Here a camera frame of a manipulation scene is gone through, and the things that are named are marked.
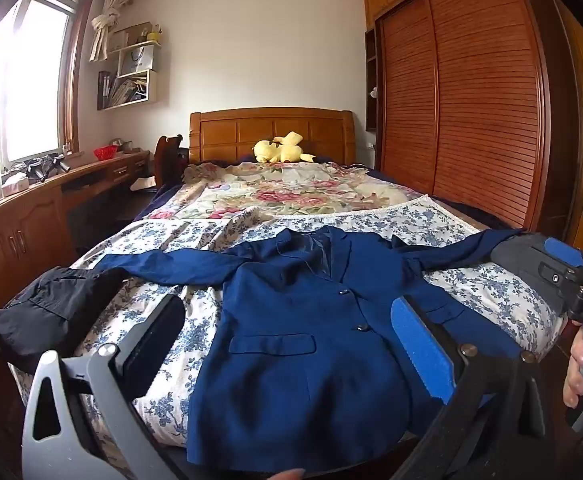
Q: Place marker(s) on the yellow shelf ornament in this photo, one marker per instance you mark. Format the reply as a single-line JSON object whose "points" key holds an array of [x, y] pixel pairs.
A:
{"points": [[153, 37]]}

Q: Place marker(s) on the metal pot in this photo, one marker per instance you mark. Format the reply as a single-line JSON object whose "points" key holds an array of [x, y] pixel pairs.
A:
{"points": [[117, 141]]}

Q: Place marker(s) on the black garment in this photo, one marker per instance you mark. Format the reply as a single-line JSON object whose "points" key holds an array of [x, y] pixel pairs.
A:
{"points": [[46, 310]]}

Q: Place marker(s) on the wooden bed headboard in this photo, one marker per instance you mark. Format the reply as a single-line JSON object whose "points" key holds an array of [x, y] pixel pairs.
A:
{"points": [[231, 132]]}

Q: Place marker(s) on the wooden framed window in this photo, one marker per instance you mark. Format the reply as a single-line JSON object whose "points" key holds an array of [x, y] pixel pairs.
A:
{"points": [[36, 85]]}

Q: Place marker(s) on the yellow plush toy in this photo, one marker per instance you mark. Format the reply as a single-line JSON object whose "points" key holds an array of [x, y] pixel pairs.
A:
{"points": [[276, 150]]}

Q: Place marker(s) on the blue floral bedspread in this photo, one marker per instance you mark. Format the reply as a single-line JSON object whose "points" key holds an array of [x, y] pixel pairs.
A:
{"points": [[196, 330]]}

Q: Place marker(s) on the pink floral quilt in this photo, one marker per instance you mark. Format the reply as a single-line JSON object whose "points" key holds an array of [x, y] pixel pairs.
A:
{"points": [[281, 195]]}

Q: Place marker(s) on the wooden chair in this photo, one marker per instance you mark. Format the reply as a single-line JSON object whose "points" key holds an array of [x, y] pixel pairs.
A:
{"points": [[164, 155]]}

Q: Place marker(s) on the tied cream curtain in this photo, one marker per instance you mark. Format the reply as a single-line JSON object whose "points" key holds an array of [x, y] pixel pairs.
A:
{"points": [[103, 22]]}

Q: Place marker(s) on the white paper bag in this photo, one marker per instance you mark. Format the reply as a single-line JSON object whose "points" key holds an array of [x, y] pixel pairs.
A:
{"points": [[139, 60]]}

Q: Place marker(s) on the wooden slatted wardrobe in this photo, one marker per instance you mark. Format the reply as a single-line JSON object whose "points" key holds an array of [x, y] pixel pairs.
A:
{"points": [[471, 110]]}

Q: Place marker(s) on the white wall shelf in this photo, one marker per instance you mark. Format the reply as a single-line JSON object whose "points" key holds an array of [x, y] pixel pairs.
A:
{"points": [[151, 87]]}

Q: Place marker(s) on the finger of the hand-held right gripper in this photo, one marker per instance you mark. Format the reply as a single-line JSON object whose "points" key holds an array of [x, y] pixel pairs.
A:
{"points": [[564, 252], [556, 277]]}

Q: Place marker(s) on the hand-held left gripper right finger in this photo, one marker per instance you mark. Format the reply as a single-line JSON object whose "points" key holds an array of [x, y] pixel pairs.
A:
{"points": [[419, 345]]}

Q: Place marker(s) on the tissue box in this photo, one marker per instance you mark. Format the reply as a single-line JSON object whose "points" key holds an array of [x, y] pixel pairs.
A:
{"points": [[15, 184]]}

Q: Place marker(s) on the blue blazer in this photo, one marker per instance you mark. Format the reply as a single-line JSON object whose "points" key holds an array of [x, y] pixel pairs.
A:
{"points": [[291, 360]]}

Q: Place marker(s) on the person's right hand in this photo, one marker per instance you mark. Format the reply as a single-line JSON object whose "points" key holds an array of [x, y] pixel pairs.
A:
{"points": [[576, 375]]}

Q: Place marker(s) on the person's left hand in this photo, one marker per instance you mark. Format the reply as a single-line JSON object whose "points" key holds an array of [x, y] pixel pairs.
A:
{"points": [[286, 475]]}

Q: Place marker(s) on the black binder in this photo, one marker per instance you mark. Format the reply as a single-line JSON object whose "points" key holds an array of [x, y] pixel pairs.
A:
{"points": [[103, 90]]}

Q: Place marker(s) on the long wooden desk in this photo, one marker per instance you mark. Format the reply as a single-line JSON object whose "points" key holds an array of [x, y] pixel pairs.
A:
{"points": [[11, 230]]}

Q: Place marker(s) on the red bowl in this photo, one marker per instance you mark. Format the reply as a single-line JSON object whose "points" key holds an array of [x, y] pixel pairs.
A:
{"points": [[106, 153]]}

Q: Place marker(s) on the white paper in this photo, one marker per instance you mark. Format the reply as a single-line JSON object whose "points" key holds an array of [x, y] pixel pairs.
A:
{"points": [[142, 183]]}

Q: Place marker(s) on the black gadget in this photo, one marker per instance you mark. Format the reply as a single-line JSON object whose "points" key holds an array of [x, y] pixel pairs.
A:
{"points": [[41, 170]]}

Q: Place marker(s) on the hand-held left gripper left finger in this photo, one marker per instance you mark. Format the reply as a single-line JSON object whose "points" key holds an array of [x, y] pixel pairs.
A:
{"points": [[154, 345]]}

